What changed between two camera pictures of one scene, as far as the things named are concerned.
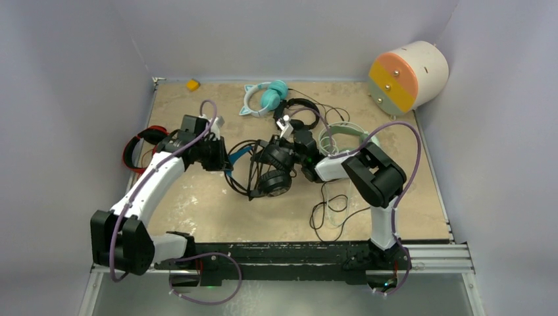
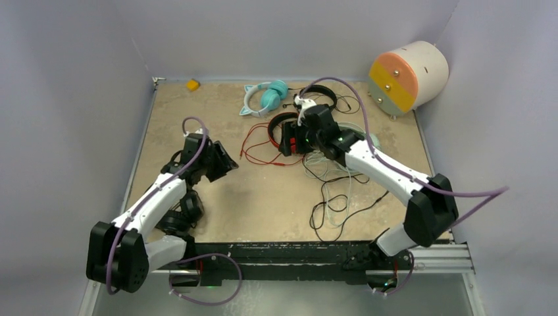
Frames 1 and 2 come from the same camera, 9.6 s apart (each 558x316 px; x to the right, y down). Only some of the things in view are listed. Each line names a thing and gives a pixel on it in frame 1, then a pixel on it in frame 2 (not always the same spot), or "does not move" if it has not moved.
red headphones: x=154 y=134 -> x=271 y=126
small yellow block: x=193 y=85 does not move
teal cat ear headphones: x=275 y=91 does not move
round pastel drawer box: x=408 y=78 does not move
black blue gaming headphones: x=274 y=160 -> x=175 y=222
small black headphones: x=282 y=116 -> x=334 y=99
